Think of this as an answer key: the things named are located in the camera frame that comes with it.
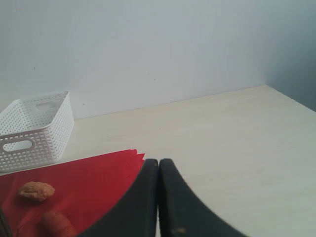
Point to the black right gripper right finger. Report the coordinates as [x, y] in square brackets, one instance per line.
[182, 213]

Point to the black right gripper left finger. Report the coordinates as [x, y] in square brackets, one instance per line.
[135, 214]

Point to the red sausage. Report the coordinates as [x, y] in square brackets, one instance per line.
[58, 225]

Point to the orange fried nugget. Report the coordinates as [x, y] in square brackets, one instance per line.
[37, 191]

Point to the red table cloth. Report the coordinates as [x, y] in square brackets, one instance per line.
[85, 190]

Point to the white perforated plastic basket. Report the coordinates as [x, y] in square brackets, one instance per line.
[35, 131]

